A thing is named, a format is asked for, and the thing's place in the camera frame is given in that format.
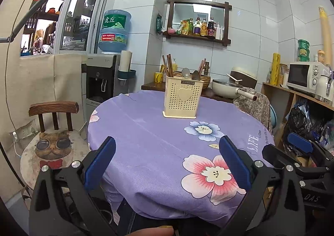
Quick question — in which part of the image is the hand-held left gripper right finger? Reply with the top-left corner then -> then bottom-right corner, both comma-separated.
219,135 -> 306,236

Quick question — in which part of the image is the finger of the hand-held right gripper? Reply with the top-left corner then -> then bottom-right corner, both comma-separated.
287,132 -> 334,169
262,144 -> 334,210

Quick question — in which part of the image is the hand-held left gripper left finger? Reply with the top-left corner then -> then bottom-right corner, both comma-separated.
29,135 -> 117,236

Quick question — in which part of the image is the cream perforated utensil holder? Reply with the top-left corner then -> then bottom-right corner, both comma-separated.
162,75 -> 205,119

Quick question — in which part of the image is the bundle of wooden chopsticks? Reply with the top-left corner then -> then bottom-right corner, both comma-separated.
161,54 -> 207,77

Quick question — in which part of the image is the person's left hand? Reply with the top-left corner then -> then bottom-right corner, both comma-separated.
128,226 -> 175,236

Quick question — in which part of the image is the black plastic bag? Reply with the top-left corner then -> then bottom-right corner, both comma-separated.
283,99 -> 326,145

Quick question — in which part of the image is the blue plastic basin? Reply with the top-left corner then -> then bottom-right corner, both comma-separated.
269,103 -> 278,134

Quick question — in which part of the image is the purple floral tablecloth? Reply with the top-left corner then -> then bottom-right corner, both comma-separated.
87,90 -> 276,227

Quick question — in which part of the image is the floral cloth covered chair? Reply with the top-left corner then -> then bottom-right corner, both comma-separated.
233,89 -> 272,132

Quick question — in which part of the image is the wooden shelf unit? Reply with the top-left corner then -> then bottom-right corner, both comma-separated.
261,81 -> 334,148

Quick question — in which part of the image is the white kettle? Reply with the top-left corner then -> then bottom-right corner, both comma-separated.
314,67 -> 334,103

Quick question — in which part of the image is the white microwave oven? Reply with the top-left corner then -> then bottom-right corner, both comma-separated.
286,62 -> 330,98

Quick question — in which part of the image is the yellow patterned roll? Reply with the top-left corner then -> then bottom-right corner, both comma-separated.
270,53 -> 281,85

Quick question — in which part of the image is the white power strip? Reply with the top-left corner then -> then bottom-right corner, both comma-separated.
12,120 -> 39,140

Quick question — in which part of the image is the brown and cream rice cooker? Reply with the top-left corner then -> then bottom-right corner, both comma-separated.
226,66 -> 258,88

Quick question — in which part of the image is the woven basket basin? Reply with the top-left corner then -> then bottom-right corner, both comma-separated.
172,70 -> 212,90

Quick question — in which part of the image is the beige cloth cover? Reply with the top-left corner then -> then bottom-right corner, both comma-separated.
53,53 -> 88,132

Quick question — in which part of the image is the stack of green cups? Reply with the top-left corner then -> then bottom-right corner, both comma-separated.
297,39 -> 310,62

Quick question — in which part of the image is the dark wooden counter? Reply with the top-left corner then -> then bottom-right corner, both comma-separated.
141,82 -> 234,104

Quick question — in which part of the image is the grey water dispenser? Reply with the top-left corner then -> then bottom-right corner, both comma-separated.
86,53 -> 121,107

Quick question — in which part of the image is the white paper roll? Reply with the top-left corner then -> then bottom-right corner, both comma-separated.
119,51 -> 133,72

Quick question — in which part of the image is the beige rolled mat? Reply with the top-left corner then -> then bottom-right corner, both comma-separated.
318,6 -> 334,65

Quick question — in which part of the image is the blue water bottle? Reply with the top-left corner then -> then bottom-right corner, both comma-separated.
98,9 -> 132,54

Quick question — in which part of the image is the row of condiment bottles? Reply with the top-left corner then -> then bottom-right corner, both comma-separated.
177,17 -> 224,39

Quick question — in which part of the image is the green hanging packet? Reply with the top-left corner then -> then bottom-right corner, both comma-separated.
156,14 -> 164,35

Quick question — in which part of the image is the cream pot with handle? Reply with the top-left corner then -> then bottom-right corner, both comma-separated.
211,79 -> 258,101

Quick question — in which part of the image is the aluminium frame window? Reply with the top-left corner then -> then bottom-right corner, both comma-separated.
19,0 -> 110,57

